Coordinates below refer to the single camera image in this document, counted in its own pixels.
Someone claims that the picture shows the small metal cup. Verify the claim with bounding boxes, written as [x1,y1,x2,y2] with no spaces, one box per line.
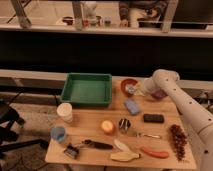
[119,118,131,133]

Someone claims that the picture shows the white plastic cup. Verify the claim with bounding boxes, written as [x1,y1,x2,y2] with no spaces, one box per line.
[57,103,73,123]

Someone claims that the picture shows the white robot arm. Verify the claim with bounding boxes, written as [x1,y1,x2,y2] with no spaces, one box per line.
[140,69,213,171]

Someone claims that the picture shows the white towel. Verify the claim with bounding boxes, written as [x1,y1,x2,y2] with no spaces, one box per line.
[125,84,140,95]

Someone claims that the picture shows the orange round fruit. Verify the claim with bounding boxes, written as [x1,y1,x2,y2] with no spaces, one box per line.
[101,120,115,134]

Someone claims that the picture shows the green plastic tray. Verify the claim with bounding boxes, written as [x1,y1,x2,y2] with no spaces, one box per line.
[60,73,112,107]

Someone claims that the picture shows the dark red grape bunch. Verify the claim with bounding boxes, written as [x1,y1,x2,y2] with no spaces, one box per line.
[170,124,187,161]

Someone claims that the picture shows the red bowl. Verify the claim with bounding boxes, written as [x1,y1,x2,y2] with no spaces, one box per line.
[121,78,138,97]

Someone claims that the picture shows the black office chair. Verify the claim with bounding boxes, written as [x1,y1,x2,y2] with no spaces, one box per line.
[0,93,50,155]

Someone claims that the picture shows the black rectangular block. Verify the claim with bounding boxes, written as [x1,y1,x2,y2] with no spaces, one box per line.
[143,114,164,123]

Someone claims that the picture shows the silver metal utensil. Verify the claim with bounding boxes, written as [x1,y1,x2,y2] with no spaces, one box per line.
[136,132,162,139]

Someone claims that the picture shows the blue plastic cup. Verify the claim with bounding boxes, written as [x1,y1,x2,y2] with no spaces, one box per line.
[50,126,66,143]

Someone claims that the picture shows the orange carrot toy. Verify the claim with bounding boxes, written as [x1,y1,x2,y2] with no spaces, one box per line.
[140,147,169,159]

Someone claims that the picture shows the blue sponge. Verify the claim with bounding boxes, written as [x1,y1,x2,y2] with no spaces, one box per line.
[124,99,140,115]

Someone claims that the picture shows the white plastic spatula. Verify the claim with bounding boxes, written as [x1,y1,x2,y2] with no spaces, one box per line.
[114,139,131,152]

